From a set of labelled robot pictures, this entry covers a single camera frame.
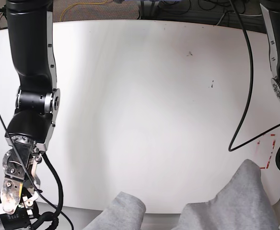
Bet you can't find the grey T-shirt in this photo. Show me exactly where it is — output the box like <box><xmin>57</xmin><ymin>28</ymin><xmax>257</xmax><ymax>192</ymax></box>
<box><xmin>85</xmin><ymin>159</ymin><xmax>278</xmax><ymax>230</ymax></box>

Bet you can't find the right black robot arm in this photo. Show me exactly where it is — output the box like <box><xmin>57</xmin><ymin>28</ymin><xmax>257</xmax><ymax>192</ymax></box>
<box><xmin>0</xmin><ymin>0</ymin><xmax>63</xmax><ymax>230</ymax></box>

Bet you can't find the red tape marking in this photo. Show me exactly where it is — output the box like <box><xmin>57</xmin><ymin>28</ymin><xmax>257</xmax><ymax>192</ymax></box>
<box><xmin>255</xmin><ymin>134</ymin><xmax>276</xmax><ymax>170</ymax></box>

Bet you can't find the yellow cable on floor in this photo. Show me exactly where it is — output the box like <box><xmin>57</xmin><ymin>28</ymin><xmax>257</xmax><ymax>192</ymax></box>
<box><xmin>60</xmin><ymin>0</ymin><xmax>112</xmax><ymax>22</ymax></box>

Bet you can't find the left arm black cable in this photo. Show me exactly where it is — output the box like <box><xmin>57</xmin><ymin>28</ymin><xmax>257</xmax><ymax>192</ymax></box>
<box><xmin>228</xmin><ymin>0</ymin><xmax>280</xmax><ymax>179</ymax></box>

